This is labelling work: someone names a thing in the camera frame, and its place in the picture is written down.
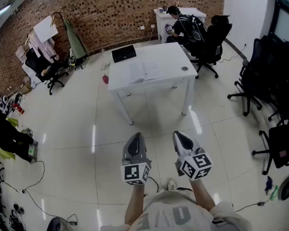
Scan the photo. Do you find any brown cardboard box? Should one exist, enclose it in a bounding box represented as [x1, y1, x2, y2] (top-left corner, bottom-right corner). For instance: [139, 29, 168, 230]
[20, 82, 32, 95]

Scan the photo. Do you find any black floor cable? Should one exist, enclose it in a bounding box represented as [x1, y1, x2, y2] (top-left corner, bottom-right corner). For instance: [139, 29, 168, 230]
[21, 160, 79, 226]

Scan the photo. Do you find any black office chair with headrest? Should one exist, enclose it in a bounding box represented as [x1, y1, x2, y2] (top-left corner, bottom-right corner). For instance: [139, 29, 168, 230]
[184, 15, 233, 79]

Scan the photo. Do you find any grey round stool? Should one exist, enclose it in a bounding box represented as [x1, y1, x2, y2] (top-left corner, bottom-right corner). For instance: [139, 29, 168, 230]
[47, 217, 68, 231]

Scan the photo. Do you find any person's beige printed shirt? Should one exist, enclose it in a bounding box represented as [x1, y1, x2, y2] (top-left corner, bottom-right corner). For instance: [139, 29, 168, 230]
[100, 190, 252, 231]

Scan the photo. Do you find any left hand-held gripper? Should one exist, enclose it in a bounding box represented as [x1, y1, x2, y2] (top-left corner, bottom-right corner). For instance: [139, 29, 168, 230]
[120, 132, 152, 185]

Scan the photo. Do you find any white book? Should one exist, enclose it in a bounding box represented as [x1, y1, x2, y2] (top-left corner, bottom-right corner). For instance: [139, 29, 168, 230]
[127, 60, 166, 85]

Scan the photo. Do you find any white desk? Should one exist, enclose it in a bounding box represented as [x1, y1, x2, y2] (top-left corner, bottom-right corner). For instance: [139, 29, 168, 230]
[154, 8, 207, 44]

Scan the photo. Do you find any black rectangular box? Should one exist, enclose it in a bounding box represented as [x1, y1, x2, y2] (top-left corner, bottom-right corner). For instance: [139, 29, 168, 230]
[111, 44, 137, 64]

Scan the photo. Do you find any black office chair with armrests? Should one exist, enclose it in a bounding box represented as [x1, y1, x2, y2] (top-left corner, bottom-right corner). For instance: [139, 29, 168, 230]
[25, 47, 70, 96]

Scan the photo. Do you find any person's right forearm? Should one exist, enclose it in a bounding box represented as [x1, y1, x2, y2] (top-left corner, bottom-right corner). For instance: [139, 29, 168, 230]
[189, 178, 216, 211]

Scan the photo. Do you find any black mesh office chair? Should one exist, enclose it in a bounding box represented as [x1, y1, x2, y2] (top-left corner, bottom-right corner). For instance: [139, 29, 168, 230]
[227, 35, 289, 117]
[251, 121, 289, 175]

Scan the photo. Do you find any white table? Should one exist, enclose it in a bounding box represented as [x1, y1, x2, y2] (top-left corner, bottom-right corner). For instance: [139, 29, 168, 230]
[107, 41, 198, 126]

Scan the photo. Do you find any red box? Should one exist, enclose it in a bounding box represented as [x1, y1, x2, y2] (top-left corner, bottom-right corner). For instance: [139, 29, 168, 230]
[13, 102, 25, 115]

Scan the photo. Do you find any white paper bag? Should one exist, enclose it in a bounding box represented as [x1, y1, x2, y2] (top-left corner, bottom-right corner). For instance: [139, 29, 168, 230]
[33, 15, 58, 43]

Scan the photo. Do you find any green folded board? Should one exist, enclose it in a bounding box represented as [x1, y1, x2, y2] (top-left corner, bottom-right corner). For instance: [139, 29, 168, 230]
[64, 18, 90, 59]

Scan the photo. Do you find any person's left forearm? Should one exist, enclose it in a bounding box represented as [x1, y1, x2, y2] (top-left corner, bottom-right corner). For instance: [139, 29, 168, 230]
[124, 183, 145, 226]

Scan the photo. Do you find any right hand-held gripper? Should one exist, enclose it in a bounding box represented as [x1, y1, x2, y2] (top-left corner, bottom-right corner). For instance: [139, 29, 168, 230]
[172, 130, 212, 181]

